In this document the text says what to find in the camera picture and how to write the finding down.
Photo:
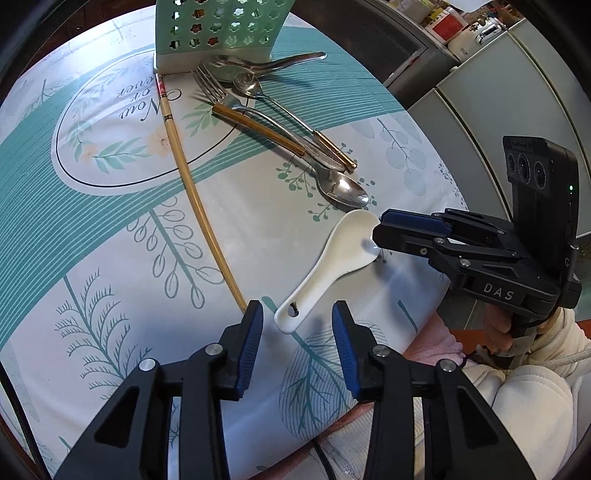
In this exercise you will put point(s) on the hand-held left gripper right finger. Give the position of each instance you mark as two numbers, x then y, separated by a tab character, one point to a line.
345	355

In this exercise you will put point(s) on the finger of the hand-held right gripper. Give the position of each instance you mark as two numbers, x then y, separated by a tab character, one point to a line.
415	220
406	240

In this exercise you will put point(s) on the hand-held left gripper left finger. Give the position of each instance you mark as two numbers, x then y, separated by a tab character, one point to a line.
249	350

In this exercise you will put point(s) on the white ceramic spoon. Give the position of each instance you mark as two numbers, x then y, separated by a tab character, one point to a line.
332	258

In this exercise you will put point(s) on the steel tablespoon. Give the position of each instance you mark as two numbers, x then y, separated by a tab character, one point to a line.
344	189

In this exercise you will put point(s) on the bamboo chopstick with red end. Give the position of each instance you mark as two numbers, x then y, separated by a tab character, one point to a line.
188	175

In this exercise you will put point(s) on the large steel serving spoon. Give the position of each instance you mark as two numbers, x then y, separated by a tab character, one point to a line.
295	60

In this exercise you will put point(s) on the steel fork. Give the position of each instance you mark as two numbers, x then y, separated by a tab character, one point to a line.
224	98

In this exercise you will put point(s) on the green perforated utensil holder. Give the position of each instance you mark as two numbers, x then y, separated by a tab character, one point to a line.
184	62

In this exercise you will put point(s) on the person's right forearm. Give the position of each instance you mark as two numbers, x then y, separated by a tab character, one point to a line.
554	406

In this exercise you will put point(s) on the person's right hand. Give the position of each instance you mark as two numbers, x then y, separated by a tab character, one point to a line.
497	330

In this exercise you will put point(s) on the grey refrigerator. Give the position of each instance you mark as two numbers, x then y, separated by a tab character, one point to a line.
471	124

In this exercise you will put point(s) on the steel oven with dark door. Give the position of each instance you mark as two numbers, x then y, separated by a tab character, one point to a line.
369	41

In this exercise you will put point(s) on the row of condiment jars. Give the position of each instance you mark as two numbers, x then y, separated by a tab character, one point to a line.
445	25

